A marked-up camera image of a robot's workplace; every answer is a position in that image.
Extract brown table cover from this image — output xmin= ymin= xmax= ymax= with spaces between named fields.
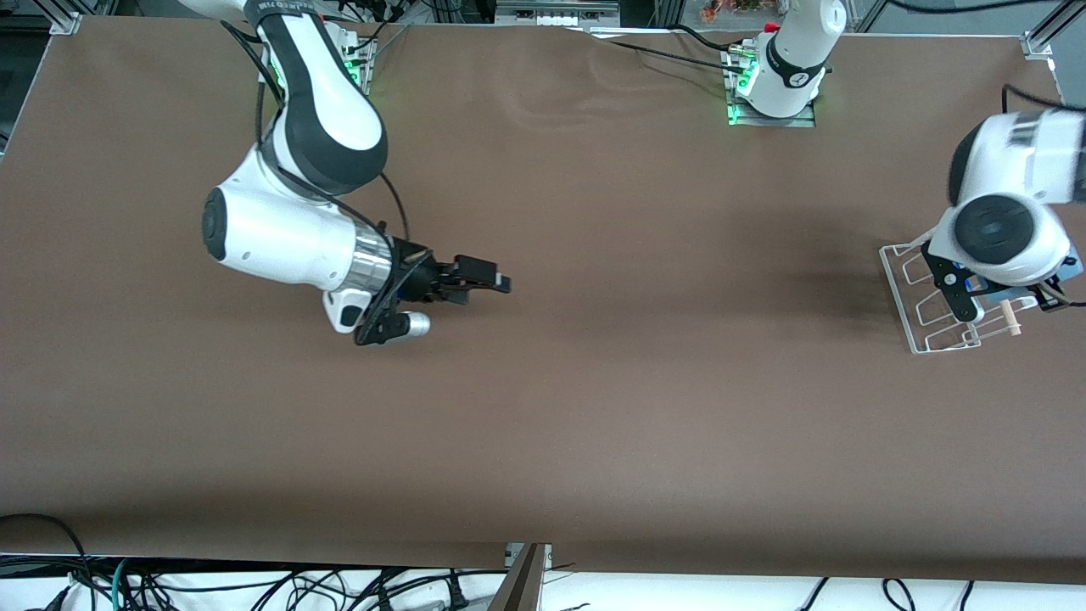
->
xmin=0 ymin=15 xmax=1086 ymax=586

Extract orange background objects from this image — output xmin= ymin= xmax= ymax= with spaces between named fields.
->
xmin=700 ymin=0 xmax=766 ymax=23

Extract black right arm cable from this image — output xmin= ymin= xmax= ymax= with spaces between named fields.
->
xmin=219 ymin=20 xmax=411 ymax=249

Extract black base connector cable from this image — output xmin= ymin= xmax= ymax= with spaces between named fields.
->
xmin=339 ymin=0 xmax=406 ymax=59

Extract long black table cable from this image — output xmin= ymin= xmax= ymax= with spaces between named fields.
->
xmin=585 ymin=31 xmax=741 ymax=70

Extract metal frame post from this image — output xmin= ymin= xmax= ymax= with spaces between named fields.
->
xmin=488 ymin=543 xmax=553 ymax=611

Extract short black table cable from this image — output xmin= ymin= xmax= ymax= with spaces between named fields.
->
xmin=675 ymin=24 xmax=749 ymax=52

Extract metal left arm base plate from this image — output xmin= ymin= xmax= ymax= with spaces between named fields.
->
xmin=725 ymin=42 xmax=817 ymax=128

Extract aluminium frame corner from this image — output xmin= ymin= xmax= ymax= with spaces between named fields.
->
xmin=47 ymin=0 xmax=87 ymax=36
xmin=1022 ymin=0 xmax=1086 ymax=60

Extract thick black floor cable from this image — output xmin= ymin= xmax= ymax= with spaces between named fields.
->
xmin=0 ymin=513 xmax=90 ymax=586

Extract white wire cup rack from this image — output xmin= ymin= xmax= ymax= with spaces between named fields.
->
xmin=879 ymin=227 xmax=1040 ymax=356

